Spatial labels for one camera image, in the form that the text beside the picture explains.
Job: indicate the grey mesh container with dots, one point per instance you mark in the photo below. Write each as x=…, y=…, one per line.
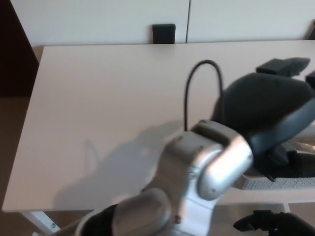
x=283, y=184

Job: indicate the white cabinet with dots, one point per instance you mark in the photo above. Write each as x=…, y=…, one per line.
x=98, y=19

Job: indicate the dark brown door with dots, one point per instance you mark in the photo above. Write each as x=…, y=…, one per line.
x=12, y=49

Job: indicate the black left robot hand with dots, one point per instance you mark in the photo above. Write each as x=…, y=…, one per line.
x=258, y=105

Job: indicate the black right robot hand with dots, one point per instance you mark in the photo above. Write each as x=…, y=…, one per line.
x=275, y=221

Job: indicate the white desk with metal legs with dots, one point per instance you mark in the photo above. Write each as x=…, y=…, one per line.
x=98, y=86

